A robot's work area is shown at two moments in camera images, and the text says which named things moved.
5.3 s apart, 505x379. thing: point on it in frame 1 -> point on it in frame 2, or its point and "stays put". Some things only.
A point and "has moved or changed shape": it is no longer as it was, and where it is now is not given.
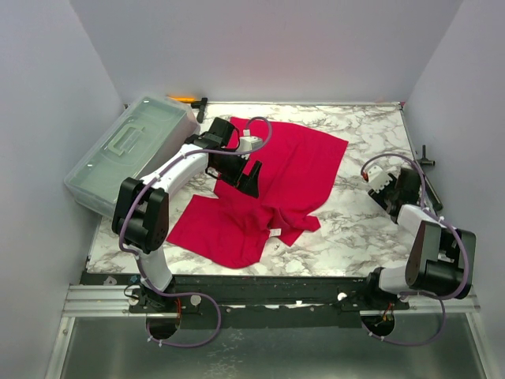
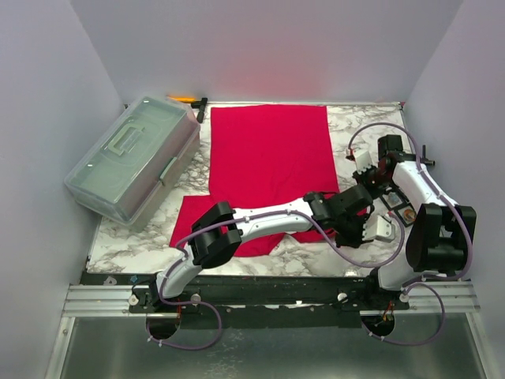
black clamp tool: [201, 106] stays put
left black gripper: [248, 183] -> [356, 241]
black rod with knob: [424, 160] stays put
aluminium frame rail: [94, 301] stays put
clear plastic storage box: [155, 129] stays put
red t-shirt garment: [231, 228] has moved or changed shape
